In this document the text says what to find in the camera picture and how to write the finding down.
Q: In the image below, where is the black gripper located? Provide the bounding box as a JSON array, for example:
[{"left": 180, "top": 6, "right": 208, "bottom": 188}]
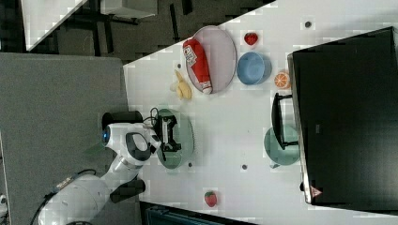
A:
[{"left": 155, "top": 115, "right": 181, "bottom": 152}]

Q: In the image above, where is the green plastic strainer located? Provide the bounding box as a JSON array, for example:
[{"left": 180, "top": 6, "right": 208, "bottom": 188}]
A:
[{"left": 156, "top": 109, "right": 194, "bottom": 170}]

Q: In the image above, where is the yellow plush banana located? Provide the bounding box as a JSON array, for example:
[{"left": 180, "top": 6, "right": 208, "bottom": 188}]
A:
[{"left": 170, "top": 70, "right": 192, "bottom": 99}]

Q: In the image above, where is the red plush ketchup bottle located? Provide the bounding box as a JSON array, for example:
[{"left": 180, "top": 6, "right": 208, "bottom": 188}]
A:
[{"left": 183, "top": 38, "right": 212, "bottom": 95}]

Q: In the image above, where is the pale pink oval plate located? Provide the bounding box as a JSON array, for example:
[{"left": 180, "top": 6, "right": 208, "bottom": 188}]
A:
[{"left": 182, "top": 25, "right": 237, "bottom": 94}]

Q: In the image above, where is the blue bowl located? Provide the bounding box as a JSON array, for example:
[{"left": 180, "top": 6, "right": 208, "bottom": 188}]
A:
[{"left": 237, "top": 52, "right": 272, "bottom": 85}]

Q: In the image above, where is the orange slice toy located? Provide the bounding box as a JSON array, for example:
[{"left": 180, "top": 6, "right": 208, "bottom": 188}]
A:
[{"left": 274, "top": 72, "right": 291, "bottom": 89}]

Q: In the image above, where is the red strawberry toy far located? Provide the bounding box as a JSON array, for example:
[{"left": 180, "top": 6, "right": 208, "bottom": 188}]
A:
[{"left": 244, "top": 32, "right": 258, "bottom": 46}]

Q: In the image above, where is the black toaster oven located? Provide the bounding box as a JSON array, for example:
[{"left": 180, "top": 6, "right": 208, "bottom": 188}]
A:
[{"left": 287, "top": 26, "right": 398, "bottom": 215}]

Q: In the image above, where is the white side table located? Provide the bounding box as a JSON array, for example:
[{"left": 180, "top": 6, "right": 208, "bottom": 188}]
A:
[{"left": 21, "top": 0, "right": 87, "bottom": 52}]

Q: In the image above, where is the black cylinder post upper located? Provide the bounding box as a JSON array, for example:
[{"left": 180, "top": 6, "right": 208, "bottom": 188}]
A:
[{"left": 101, "top": 111, "right": 144, "bottom": 128}]

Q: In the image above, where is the black cylinder post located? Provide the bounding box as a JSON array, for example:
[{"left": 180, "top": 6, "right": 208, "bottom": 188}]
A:
[
  {"left": 101, "top": 111, "right": 144, "bottom": 128},
  {"left": 110, "top": 179, "right": 145, "bottom": 203}
]

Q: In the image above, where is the black cylinder post lower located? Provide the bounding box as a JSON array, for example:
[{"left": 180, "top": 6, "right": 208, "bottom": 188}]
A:
[{"left": 110, "top": 179, "right": 145, "bottom": 203}]

